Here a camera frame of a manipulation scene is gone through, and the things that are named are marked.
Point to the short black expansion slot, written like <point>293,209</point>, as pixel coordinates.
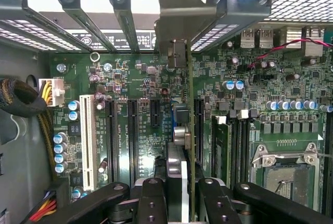
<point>155,112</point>

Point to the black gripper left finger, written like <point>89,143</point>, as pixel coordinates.
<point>152,203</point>

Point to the metal expansion slot cover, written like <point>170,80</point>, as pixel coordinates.
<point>39,30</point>
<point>126,26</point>
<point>234,16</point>
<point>88,26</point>

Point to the white expansion slot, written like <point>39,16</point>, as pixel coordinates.
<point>87,130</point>

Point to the open black PC case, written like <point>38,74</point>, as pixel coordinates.
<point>20,143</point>

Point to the CPU socket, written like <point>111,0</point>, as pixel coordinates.
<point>286,179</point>

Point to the large metal port housing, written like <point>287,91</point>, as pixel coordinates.
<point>291,35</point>
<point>313,44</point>

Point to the green motherboard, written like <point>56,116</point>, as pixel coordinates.
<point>147,143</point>

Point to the black RAM slot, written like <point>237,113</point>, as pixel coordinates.
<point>235,151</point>
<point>328,169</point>

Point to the blue expansion slot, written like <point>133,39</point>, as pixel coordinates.
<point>172,128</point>

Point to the white printed label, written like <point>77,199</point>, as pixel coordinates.
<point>114,39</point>

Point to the green RAM stick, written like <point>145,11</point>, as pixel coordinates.
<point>221,151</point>

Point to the white power connector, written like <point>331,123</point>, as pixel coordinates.
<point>57,91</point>

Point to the metal USB port housing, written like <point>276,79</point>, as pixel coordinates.
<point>265,38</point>
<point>247,38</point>

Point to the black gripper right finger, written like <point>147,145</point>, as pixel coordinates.
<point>216,205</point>

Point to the long black expansion slot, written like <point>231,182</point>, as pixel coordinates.
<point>199,130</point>
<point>111,141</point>
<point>133,141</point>

